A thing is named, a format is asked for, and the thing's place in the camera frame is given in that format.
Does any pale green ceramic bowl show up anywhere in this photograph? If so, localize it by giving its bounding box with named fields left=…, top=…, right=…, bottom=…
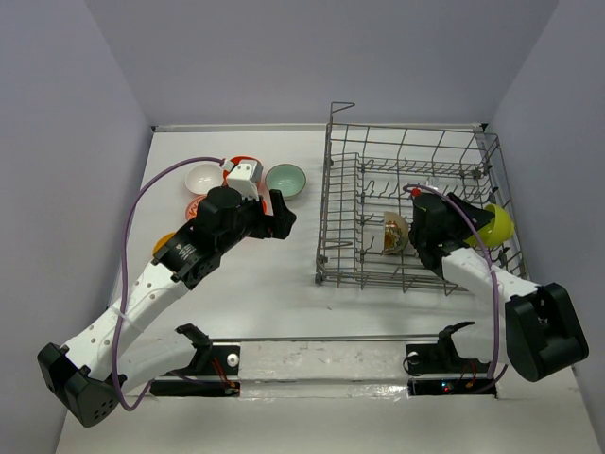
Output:
left=265, top=164, right=307, bottom=200

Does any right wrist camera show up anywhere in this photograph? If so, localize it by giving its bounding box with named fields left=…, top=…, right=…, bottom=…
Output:
left=409, top=178, right=441, bottom=198

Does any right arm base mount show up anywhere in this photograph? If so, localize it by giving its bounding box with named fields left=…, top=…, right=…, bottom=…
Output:
left=402, top=322, right=497, bottom=397

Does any lime green bowl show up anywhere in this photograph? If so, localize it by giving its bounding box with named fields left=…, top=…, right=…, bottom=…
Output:
left=466, top=204, right=514, bottom=249

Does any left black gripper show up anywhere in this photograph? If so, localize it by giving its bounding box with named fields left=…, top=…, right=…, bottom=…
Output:
left=216, top=189, right=296, bottom=253

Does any orange square bowl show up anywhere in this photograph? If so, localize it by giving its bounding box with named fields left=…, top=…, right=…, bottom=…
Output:
left=222, top=155, right=262, bottom=180

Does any red white patterned bowl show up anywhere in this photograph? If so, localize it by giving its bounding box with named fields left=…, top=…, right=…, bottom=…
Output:
left=185, top=195, right=205, bottom=220

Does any beige painted ceramic bowl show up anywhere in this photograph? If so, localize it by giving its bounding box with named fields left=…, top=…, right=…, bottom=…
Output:
left=382, top=211, right=409, bottom=255

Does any yellow bowl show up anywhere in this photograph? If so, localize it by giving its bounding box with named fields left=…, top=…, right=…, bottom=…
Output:
left=152, top=233, right=175, bottom=254

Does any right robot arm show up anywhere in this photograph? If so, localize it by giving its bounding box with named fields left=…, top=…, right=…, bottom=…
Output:
left=405, top=184, right=589, bottom=382

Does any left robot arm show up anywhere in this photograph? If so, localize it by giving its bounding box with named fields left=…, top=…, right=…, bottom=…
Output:
left=37, top=186, right=297, bottom=428

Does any grey wire dish rack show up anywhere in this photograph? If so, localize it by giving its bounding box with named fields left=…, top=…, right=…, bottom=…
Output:
left=316, top=101, right=514, bottom=295

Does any small white bowl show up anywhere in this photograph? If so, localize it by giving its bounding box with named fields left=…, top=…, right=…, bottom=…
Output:
left=184, top=164, right=223, bottom=195

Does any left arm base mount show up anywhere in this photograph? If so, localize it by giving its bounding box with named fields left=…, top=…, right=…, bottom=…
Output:
left=149, top=323, right=241, bottom=397

